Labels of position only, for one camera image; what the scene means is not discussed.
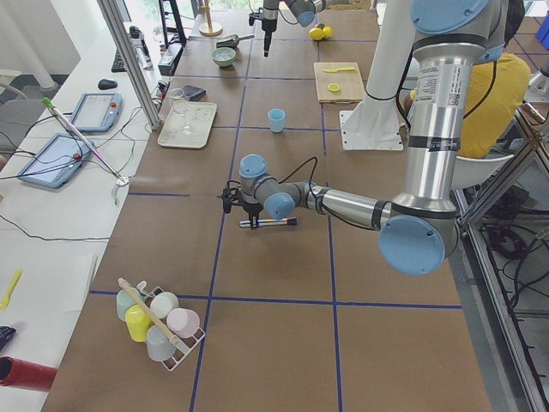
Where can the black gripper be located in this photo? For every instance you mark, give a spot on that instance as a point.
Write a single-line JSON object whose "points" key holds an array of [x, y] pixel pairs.
{"points": [[268, 19], [251, 208]]}

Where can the steel muddler black tip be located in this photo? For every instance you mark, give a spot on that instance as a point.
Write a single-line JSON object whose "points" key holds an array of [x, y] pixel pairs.
{"points": [[292, 221]]}

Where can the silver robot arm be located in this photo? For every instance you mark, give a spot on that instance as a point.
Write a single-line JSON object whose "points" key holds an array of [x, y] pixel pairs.
{"points": [[303, 11], [416, 228]]}

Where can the whole yellow lemon left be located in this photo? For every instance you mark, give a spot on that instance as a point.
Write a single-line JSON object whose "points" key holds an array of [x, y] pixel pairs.
{"points": [[316, 34]]}

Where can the whole yellow lemon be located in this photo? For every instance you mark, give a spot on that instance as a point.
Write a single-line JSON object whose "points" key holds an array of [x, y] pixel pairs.
{"points": [[327, 32], [316, 34]]}

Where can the wooden cup tree stand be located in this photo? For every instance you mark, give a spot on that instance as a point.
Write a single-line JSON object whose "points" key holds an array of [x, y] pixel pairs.
{"points": [[209, 28]]}

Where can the whole yellow lemon upper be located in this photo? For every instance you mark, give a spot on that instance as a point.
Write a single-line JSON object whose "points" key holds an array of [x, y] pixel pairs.
{"points": [[327, 32]]}

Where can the light blue plastic cup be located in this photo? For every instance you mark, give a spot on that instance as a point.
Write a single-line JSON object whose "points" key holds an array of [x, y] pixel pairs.
{"points": [[276, 119]]}

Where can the white cup on rack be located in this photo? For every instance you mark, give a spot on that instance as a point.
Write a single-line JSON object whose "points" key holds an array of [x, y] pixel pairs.
{"points": [[163, 303]]}

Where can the pink cup on rack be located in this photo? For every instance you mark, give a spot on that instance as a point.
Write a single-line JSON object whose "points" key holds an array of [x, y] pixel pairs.
{"points": [[183, 322]]}

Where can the green cup on rack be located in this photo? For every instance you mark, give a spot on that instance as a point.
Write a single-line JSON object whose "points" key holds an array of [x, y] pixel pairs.
{"points": [[123, 303]]}

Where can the yellow cup on rack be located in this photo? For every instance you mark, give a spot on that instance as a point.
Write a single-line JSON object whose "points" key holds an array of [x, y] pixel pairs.
{"points": [[138, 323]]}

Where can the grey cup on rack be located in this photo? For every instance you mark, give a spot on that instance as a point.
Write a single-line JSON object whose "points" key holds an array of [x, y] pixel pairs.
{"points": [[158, 346]]}

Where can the steel ice scoop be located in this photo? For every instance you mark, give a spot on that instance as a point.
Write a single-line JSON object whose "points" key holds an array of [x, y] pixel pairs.
{"points": [[232, 41]]}

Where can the green bowl of ice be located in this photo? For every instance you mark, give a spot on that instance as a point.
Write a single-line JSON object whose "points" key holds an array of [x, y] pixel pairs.
{"points": [[224, 56]]}

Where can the yellow plastic knife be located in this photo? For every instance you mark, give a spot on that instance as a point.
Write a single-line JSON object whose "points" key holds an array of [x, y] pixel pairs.
{"points": [[339, 69]]}

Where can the bamboo cutting board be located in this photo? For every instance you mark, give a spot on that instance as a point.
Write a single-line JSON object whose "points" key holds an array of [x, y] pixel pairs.
{"points": [[351, 83]]}

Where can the grey folded cloth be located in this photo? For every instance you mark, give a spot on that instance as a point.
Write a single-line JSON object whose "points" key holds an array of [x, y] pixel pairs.
{"points": [[193, 93]]}

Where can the black box with label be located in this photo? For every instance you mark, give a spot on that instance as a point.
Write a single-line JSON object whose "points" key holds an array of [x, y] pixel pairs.
{"points": [[170, 58]]}

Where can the cream bear tray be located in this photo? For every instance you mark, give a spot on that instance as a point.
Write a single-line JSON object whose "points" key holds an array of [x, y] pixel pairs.
{"points": [[200, 115]]}

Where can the clear wine glass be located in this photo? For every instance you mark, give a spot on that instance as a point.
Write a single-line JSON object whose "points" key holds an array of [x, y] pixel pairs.
{"points": [[180, 106]]}

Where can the black keyboard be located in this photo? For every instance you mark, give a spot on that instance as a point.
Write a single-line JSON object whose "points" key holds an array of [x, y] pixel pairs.
{"points": [[117, 63]]}

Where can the black computer mouse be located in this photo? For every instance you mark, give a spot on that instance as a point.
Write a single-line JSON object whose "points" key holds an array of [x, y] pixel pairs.
{"points": [[106, 84]]}

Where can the teach pendant far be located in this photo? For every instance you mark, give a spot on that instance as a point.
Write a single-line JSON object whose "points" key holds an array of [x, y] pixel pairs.
{"points": [[96, 113]]}

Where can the teach pendant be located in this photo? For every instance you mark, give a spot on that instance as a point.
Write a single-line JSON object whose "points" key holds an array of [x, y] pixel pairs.
{"points": [[56, 162], [96, 113]]}

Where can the teach pendant near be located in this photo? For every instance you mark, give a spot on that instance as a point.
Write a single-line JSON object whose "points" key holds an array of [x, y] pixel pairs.
{"points": [[56, 162]]}

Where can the person in yellow shirt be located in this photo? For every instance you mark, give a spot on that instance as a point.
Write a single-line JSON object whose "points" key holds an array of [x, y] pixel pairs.
{"points": [[469, 86]]}

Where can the red cylinder bottle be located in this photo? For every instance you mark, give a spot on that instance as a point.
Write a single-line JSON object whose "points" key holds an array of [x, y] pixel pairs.
{"points": [[26, 375]]}

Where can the white wire cup rack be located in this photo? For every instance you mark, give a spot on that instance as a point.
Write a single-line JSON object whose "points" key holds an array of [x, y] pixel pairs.
{"points": [[186, 345]]}

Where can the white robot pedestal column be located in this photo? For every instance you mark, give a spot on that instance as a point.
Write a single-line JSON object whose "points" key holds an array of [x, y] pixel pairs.
{"points": [[373, 124]]}

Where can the wooden rack handle rod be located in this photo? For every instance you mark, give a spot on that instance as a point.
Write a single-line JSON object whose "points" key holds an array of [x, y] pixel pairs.
{"points": [[172, 338]]}

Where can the aluminium frame post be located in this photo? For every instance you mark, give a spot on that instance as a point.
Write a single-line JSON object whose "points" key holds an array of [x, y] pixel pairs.
{"points": [[115, 24]]}

